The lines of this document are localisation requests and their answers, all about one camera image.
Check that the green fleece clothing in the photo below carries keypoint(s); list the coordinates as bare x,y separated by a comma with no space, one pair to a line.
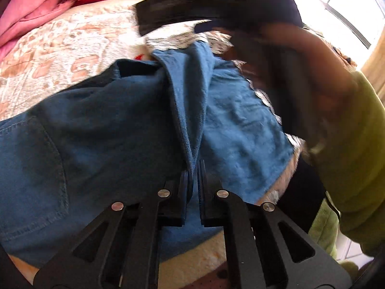
323,231

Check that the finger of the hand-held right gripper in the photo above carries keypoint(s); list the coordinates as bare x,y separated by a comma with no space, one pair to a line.
210,4
216,26

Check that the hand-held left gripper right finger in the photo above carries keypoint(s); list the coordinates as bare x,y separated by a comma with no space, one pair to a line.
205,198

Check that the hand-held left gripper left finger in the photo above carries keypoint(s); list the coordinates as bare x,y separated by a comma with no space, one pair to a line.
185,192

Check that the black cloth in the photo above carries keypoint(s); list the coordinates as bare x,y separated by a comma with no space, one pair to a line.
303,198

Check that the printed pink white blanket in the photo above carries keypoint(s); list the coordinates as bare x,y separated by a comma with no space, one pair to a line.
60,54

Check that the brown patterned cloth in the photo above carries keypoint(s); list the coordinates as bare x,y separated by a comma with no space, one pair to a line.
210,277

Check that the person's right hand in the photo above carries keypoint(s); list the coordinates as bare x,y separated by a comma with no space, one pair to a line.
331,90

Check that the blue denim pants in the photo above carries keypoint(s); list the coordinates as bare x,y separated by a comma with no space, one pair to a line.
120,132

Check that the pink quilt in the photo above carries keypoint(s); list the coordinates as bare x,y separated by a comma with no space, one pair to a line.
27,12

